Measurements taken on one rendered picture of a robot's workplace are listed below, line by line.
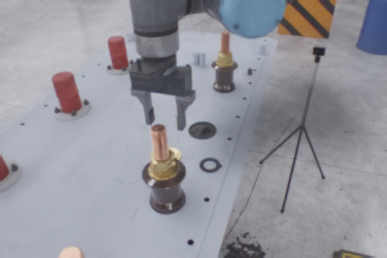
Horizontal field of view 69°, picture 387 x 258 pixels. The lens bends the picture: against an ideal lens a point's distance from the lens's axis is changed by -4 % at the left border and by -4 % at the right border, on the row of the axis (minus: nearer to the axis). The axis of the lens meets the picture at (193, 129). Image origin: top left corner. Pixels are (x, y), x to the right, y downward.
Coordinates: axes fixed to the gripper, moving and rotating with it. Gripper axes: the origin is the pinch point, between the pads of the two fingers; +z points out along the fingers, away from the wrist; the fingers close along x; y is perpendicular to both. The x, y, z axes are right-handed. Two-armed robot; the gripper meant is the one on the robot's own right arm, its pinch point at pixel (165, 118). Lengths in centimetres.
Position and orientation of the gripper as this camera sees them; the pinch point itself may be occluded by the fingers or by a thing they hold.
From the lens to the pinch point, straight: 71.7
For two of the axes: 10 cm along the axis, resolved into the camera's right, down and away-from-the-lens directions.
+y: 3.2, -5.8, 7.5
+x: -9.5, -1.7, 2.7
